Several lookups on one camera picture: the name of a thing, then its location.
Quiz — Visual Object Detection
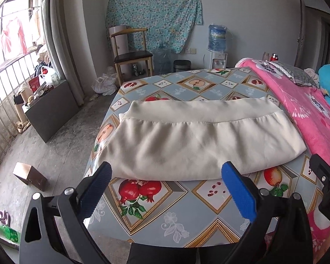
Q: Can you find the empty clear water jug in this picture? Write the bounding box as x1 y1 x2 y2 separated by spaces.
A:
154 48 172 75

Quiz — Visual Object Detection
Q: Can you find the grey sequined pillow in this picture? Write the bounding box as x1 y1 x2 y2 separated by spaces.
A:
269 62 319 89

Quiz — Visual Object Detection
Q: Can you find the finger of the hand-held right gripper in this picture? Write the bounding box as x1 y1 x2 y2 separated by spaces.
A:
309 153 330 184

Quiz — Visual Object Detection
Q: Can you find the wooden chair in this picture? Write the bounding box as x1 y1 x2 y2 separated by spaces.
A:
110 28 154 86

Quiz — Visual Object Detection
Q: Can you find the white crumpled plastic bag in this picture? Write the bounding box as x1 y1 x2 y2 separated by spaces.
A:
92 73 119 96

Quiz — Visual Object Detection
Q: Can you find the teal floral wall cloth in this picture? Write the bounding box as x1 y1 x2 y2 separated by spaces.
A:
106 0 204 54

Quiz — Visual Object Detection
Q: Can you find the door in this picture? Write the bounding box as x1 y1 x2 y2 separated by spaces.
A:
298 0 330 70

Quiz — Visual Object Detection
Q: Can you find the cream jacket with black trim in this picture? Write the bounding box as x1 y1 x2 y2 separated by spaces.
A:
118 97 306 182

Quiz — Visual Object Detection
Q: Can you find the metal window railing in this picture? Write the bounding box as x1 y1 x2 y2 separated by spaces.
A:
0 52 48 169

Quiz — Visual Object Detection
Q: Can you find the green plastic bottle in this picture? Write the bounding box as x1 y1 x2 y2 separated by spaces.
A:
0 224 22 244

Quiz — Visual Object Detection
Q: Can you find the white water dispenser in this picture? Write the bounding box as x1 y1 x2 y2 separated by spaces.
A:
207 51 228 69

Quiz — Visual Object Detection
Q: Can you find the cardboard box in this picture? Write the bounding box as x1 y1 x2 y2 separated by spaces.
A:
13 163 48 192

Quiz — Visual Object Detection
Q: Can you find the dark cabinet by window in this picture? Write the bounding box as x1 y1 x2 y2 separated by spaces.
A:
25 80 79 143

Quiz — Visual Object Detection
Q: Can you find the fruit print tablecloth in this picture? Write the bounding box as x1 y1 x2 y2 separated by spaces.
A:
84 68 324 248

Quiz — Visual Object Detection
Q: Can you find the hanging pink garment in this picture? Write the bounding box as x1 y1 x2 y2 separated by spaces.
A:
0 16 27 61

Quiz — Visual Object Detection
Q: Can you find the blue water bottle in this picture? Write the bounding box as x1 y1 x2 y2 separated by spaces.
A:
208 24 227 52

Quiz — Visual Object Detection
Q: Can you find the red box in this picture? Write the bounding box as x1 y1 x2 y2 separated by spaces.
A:
29 77 41 92

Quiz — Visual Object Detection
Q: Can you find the beige wooden stand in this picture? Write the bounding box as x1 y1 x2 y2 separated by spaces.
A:
14 84 35 133

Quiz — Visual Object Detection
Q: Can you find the grey curtain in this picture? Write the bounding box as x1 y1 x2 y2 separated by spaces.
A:
41 0 85 107

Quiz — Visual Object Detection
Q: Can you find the white plastic bag red print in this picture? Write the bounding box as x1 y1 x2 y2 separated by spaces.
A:
40 66 60 86

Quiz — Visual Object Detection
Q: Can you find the pink floral blanket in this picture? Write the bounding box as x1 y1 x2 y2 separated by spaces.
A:
235 58 330 264

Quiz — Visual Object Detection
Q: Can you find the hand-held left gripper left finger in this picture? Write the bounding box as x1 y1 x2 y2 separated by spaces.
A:
19 161 112 264

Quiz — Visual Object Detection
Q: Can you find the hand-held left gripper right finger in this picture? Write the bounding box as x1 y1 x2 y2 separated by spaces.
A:
221 161 314 264

